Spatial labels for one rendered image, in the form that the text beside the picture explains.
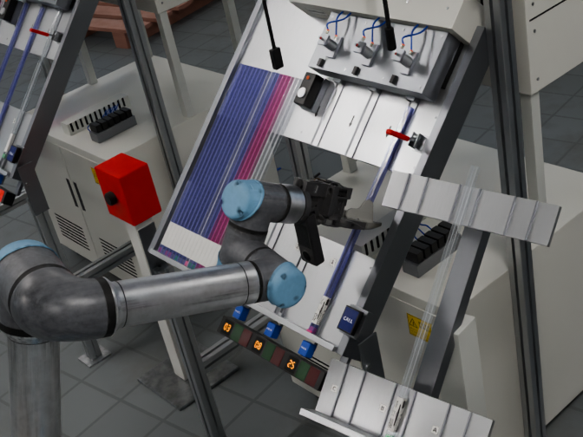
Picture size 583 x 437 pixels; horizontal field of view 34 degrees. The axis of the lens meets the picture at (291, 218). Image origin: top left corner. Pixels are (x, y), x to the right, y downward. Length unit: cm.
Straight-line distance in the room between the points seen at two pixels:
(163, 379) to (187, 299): 159
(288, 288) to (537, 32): 83
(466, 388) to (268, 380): 130
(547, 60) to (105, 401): 178
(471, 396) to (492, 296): 44
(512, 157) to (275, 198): 57
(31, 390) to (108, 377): 158
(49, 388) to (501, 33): 108
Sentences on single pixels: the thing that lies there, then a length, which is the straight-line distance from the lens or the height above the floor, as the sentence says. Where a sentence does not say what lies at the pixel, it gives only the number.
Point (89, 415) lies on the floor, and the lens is 315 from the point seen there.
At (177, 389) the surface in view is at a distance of 310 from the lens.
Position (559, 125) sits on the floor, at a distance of 423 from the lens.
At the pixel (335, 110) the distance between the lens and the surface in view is 214.
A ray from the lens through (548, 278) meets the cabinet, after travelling 242.
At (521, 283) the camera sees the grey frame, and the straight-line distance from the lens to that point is 226.
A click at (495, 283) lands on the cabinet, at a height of 61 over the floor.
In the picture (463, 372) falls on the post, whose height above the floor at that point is 74.
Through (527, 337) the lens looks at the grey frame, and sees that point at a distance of 236.
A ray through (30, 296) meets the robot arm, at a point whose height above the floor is 116.
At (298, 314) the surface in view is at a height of 73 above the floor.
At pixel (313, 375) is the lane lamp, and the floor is 66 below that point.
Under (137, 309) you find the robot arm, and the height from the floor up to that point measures 108.
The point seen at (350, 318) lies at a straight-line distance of 188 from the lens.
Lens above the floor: 192
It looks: 30 degrees down
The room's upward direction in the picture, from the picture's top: 13 degrees counter-clockwise
